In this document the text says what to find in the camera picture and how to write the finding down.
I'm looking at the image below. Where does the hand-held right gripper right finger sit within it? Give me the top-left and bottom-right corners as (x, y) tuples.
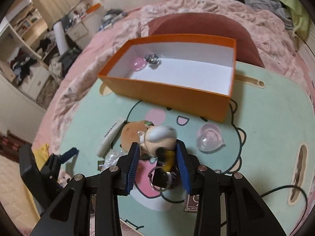
(175, 140), (287, 236)

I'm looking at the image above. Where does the orange cardboard box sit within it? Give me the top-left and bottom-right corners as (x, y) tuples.
(98, 34), (237, 123)

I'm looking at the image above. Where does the white bedside cabinet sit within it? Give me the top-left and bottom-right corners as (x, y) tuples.
(66, 23), (89, 43)

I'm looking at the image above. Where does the orange shelf box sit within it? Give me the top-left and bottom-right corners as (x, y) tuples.
(86, 3), (102, 14)

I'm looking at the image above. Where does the patterned cloth bundle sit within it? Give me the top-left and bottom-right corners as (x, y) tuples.
(98, 9), (126, 29)

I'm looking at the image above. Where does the red pillow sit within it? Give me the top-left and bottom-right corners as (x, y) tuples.
(147, 12), (266, 68)

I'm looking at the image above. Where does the pink floral blanket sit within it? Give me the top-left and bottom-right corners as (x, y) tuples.
(32, 0), (315, 153)

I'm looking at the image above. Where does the black cable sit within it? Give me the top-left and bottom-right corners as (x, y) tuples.
(259, 185), (309, 225)

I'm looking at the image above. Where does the light green garment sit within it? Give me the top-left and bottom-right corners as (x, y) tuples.
(273, 0), (311, 40)

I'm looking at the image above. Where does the yellow cloth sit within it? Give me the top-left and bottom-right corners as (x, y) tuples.
(33, 144), (50, 170)

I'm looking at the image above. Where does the black bag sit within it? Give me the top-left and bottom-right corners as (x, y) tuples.
(60, 47), (82, 76)

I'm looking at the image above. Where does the silver metal trinket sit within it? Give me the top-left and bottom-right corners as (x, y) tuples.
(145, 53), (161, 67)

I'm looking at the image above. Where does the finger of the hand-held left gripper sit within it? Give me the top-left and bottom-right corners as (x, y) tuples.
(59, 147), (79, 164)

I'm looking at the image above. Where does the grey hoodie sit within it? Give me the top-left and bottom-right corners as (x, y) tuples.
(243, 0), (294, 31)

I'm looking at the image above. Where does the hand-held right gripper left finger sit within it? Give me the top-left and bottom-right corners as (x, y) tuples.
(30, 142), (141, 236)

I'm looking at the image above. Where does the crinkled clear plastic wrapper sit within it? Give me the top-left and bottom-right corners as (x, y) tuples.
(100, 149), (127, 171)

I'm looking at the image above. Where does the small card box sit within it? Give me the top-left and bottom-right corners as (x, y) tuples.
(184, 194), (200, 212)

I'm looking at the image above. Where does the white-haired figurine keychain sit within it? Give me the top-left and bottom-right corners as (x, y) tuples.
(138, 125), (178, 193)

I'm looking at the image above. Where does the open shelving with clothes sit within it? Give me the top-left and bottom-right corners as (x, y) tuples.
(0, 0), (58, 105)

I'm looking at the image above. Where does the brown plush toy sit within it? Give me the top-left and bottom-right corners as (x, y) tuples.
(120, 120), (154, 156)

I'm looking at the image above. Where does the clear plastic cap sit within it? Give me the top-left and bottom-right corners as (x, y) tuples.
(195, 124), (225, 152)

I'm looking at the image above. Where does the white tube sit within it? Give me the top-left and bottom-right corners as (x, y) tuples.
(96, 120), (126, 157)

